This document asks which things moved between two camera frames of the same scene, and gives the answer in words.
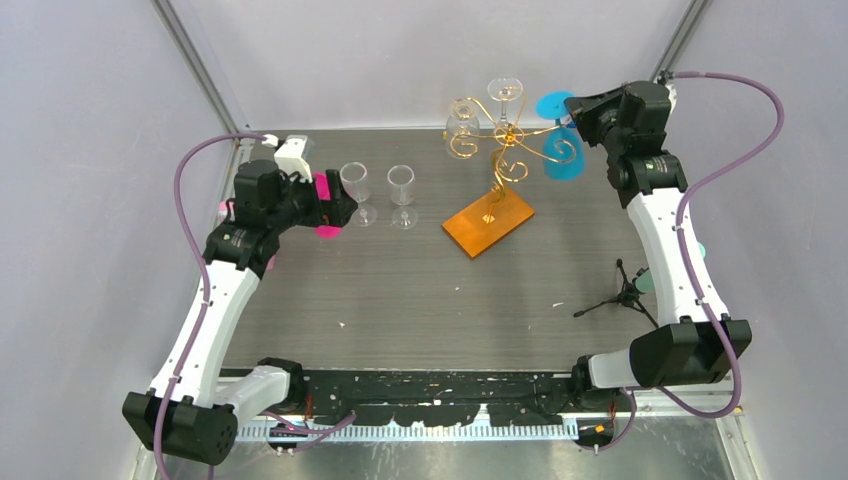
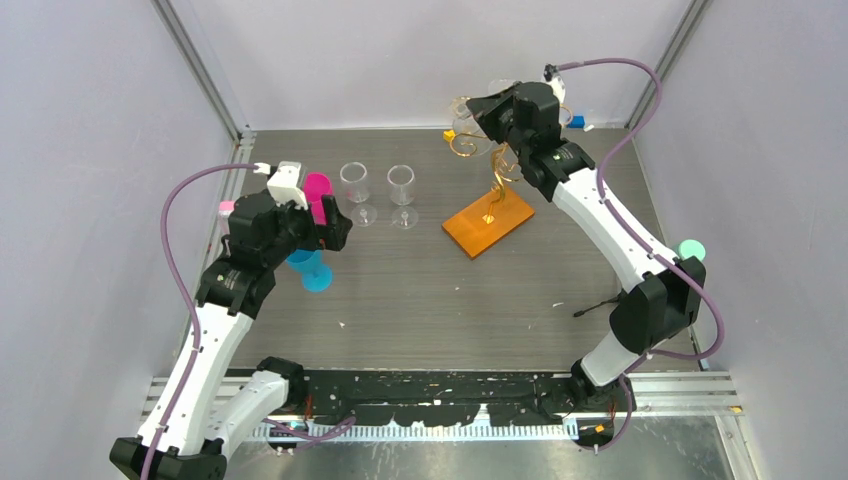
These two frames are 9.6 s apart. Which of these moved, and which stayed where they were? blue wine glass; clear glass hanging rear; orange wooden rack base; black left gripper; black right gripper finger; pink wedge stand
Moved: black left gripper; black right gripper finger; blue wine glass
Stayed: orange wooden rack base; clear glass hanging rear; pink wedge stand
